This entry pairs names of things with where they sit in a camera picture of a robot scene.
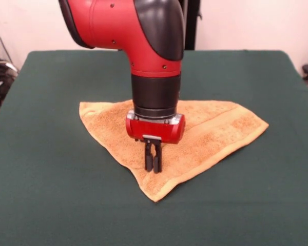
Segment orange terry towel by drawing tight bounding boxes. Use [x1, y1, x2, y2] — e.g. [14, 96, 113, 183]
[79, 99, 270, 203]

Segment dark green table cloth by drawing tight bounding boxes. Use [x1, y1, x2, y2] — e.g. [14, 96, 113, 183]
[0, 50, 308, 246]

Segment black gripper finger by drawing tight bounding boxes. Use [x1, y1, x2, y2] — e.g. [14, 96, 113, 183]
[143, 139, 155, 172]
[152, 143, 162, 174]

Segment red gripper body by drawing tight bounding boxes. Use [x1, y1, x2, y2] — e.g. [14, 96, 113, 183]
[125, 115, 186, 145]

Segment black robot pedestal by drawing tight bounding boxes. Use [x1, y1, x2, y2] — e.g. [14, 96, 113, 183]
[183, 0, 202, 51]

